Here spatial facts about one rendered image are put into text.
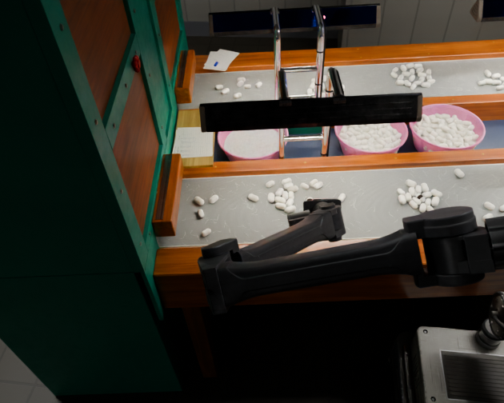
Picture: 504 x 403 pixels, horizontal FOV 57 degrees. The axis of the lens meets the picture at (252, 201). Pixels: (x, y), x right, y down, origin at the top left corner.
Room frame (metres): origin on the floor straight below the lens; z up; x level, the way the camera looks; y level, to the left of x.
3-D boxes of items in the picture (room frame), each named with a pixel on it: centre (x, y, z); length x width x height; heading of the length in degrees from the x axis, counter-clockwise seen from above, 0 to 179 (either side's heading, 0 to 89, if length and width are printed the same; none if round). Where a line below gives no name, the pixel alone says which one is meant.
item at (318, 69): (1.56, -0.20, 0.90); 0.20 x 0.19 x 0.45; 88
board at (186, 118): (1.37, 0.20, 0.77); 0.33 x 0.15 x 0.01; 178
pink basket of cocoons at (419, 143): (1.34, -0.74, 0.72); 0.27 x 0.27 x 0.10
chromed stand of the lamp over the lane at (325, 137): (1.16, -0.19, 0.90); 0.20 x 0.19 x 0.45; 88
